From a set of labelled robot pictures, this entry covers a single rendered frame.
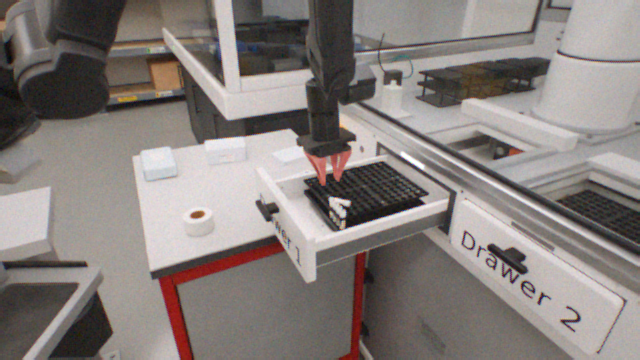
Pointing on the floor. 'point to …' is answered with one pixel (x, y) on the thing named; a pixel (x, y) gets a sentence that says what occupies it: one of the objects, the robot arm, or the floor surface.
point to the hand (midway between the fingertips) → (329, 178)
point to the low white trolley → (243, 265)
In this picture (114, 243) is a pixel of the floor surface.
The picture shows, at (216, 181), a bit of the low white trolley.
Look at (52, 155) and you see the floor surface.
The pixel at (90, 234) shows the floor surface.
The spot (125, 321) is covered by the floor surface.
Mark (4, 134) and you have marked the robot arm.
